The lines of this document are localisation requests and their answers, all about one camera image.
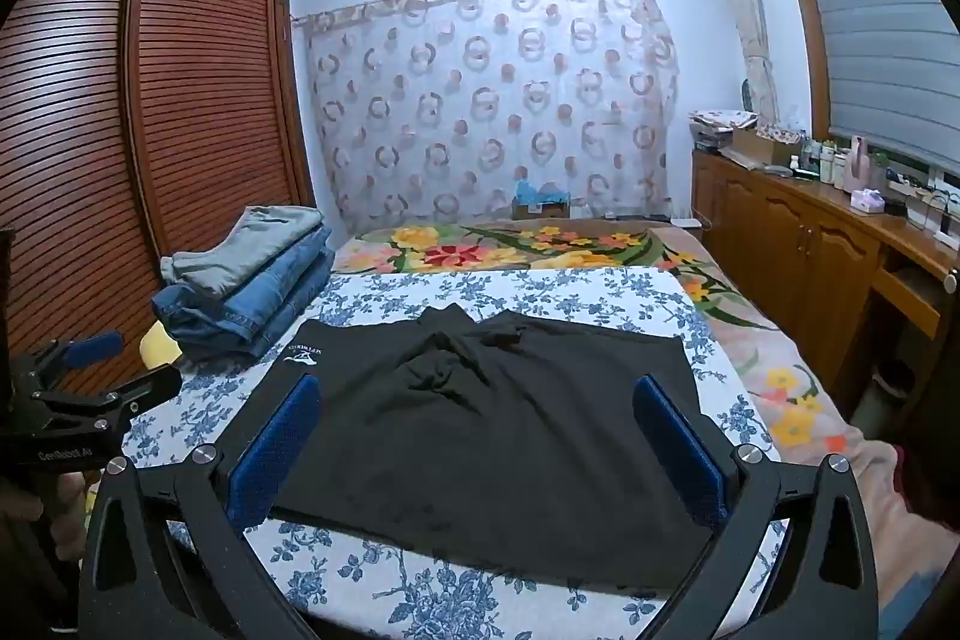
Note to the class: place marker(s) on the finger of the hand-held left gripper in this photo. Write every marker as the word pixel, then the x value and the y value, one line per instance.
pixel 127 389
pixel 94 347

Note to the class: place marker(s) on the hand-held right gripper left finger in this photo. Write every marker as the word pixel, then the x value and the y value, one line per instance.
pixel 274 452

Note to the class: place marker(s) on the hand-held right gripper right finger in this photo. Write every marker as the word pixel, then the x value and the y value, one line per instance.
pixel 679 452

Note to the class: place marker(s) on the black pants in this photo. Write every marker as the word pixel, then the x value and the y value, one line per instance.
pixel 480 430

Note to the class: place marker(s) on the folded grey pants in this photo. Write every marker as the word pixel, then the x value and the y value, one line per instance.
pixel 255 242

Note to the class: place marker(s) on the person's left hand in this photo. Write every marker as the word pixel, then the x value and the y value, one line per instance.
pixel 69 512

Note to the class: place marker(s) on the colourful floral blanket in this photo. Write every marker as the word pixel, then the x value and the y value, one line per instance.
pixel 750 325

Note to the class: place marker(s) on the folded blue jeans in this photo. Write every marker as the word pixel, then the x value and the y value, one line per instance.
pixel 277 299

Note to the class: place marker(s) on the blue floral bed sheet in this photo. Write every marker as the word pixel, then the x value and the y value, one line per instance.
pixel 600 295

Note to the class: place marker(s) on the grey waste bin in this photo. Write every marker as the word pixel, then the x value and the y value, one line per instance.
pixel 881 396

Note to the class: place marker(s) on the wooden sideboard cabinet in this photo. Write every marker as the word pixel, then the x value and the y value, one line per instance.
pixel 795 250

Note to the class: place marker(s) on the black flat box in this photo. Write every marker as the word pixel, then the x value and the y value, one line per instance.
pixel 641 215

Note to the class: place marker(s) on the cardboard box with blue cloth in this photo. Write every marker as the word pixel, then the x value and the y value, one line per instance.
pixel 540 201

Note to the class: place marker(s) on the wooden louvred wardrobe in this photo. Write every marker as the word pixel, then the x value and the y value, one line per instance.
pixel 210 85

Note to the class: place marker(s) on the pink tissue box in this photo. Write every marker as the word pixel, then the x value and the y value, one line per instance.
pixel 868 201

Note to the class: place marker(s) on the white bottle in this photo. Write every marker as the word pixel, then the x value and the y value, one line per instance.
pixel 826 164

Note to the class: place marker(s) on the pile of printed cloth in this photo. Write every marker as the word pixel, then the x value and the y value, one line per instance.
pixel 720 123

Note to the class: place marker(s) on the pink bottle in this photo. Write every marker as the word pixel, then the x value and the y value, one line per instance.
pixel 856 164

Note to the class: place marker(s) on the tied beige curtain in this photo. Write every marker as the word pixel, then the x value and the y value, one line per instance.
pixel 746 10

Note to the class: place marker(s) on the grey window blind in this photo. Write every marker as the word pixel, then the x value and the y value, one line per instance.
pixel 877 25

